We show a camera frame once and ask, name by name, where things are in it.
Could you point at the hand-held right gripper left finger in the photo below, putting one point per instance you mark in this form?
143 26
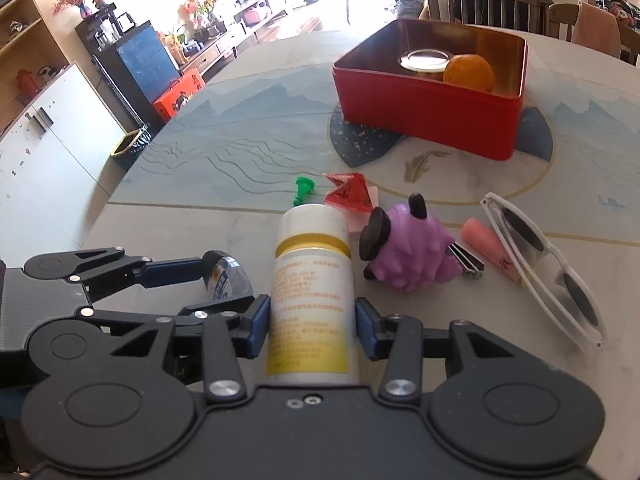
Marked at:
258 325

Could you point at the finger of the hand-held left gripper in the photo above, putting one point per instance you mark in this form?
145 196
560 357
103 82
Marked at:
175 271
150 316

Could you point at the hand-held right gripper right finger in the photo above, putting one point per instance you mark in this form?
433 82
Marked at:
366 329

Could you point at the small clear blue-label jar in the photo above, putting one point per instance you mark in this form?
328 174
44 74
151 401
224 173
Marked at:
225 275

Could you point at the white yellow-label medicine bottle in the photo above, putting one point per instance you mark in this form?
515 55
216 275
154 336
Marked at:
310 305

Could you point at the purple spiky toy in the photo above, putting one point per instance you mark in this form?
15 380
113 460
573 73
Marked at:
405 247

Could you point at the pink rectangular block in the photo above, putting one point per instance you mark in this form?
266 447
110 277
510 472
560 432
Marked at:
354 222

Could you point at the red snack packet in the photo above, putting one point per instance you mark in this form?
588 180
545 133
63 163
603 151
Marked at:
350 190

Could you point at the green bottle cap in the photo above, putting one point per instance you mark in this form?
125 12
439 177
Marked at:
302 187

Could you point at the white sunglasses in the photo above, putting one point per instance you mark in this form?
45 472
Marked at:
525 232

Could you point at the red tin box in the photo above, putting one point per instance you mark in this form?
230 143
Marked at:
425 115

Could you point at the silver nail clipper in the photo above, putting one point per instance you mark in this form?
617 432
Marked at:
470 262

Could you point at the dark waste bin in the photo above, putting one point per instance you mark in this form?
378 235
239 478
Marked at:
127 142

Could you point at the pink lip balm tube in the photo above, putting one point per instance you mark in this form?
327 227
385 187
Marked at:
485 242

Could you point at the white cabinet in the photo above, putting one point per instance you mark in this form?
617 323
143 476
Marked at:
50 150

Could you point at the black cabinet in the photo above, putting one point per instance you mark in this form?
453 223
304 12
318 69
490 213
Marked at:
145 60

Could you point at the low wooden media console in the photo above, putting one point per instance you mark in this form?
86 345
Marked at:
215 50

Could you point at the red thermos jug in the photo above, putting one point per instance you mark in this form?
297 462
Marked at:
26 82

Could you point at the black appliance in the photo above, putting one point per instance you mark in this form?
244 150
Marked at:
107 22

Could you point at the orange fruit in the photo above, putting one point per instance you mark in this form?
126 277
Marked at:
467 72

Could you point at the wooden shelf unit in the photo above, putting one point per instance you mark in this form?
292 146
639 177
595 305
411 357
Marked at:
25 27

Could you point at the wooden chair with towel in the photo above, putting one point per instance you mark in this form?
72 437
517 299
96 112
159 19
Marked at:
560 17

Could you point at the pink towel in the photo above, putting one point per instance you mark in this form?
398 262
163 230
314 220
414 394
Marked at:
595 25

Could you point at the pile of plush toys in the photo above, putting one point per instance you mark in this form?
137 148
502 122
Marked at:
620 10

